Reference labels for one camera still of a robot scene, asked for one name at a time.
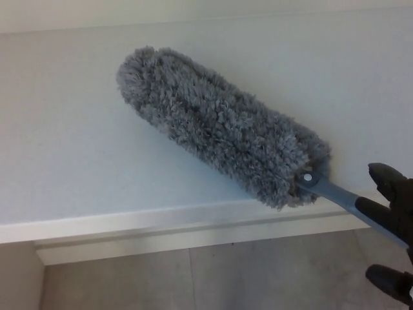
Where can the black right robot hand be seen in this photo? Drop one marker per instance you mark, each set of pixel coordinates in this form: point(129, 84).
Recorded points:
point(401, 210)

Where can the white table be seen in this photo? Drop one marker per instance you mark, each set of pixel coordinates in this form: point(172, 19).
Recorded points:
point(129, 234)

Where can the grey fluffy microfibre duster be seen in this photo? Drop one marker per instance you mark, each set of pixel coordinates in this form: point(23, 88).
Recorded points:
point(213, 122)

